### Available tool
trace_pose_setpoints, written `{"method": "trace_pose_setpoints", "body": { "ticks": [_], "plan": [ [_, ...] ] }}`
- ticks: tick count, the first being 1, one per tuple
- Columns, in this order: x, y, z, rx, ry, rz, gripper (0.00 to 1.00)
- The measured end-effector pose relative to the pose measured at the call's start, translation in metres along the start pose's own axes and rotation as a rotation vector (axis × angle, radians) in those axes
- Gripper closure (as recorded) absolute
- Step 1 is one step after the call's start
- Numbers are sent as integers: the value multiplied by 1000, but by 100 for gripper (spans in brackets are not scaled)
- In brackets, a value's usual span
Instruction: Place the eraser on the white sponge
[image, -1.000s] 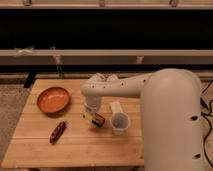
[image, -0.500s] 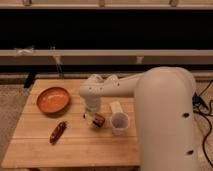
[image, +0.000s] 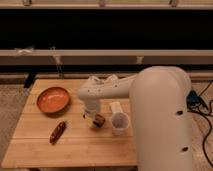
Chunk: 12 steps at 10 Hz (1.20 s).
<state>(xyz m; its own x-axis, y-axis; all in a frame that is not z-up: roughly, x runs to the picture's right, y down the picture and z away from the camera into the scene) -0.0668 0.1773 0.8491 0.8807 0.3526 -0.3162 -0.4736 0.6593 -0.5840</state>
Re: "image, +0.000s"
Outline brown rectangular eraser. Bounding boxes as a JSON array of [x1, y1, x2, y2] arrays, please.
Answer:
[[93, 114, 105, 128]]

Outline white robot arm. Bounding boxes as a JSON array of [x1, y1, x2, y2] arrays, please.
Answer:
[[78, 66, 195, 171]]

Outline white sponge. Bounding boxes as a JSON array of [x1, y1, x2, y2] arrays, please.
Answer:
[[110, 102, 123, 114]]

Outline clear plastic cup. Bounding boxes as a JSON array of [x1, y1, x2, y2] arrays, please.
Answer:
[[110, 112, 130, 136]]

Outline wooden table board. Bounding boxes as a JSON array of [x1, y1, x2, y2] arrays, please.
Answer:
[[2, 79, 136, 168]]

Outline brown red marker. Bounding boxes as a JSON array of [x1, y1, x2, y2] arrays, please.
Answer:
[[49, 121, 67, 144]]

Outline orange bowl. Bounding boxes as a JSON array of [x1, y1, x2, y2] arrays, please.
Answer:
[[37, 87, 70, 114]]

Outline blue power adapter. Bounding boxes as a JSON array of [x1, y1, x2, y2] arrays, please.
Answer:
[[187, 90, 200, 107]]

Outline black cables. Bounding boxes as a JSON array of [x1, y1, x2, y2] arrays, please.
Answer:
[[187, 79, 213, 168]]

